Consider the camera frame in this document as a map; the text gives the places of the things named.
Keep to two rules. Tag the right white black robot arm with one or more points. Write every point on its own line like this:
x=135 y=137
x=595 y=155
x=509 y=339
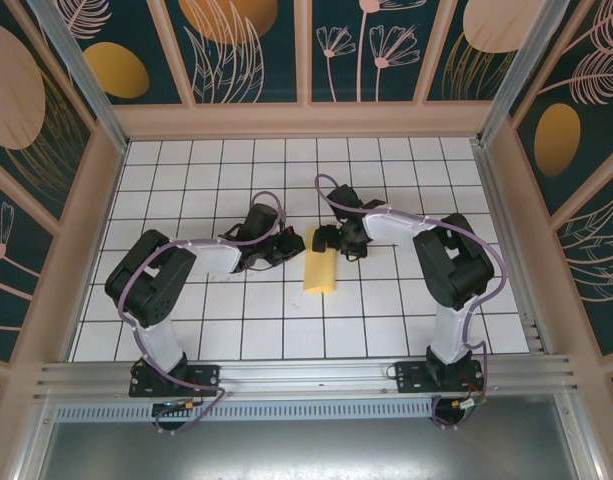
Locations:
x=461 y=270

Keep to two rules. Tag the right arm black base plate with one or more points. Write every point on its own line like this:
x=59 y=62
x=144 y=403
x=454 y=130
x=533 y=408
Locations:
x=411 y=377

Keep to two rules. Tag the aluminium frame post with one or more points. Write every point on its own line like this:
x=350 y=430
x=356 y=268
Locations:
x=521 y=60
x=81 y=65

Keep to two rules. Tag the aluminium mounting rail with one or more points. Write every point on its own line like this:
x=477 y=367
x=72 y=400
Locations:
x=306 y=372

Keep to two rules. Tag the aluminium side rail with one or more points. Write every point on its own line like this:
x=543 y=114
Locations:
x=511 y=240

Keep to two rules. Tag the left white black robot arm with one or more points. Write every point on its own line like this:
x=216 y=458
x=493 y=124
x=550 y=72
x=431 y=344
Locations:
x=156 y=280

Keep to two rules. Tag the grey metal sheet panel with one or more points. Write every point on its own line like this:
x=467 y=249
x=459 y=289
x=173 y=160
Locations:
x=306 y=452

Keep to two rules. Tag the yellow cloth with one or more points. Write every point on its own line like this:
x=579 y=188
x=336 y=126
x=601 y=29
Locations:
x=320 y=272

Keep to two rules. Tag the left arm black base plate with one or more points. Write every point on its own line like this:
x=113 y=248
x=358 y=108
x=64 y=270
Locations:
x=206 y=376

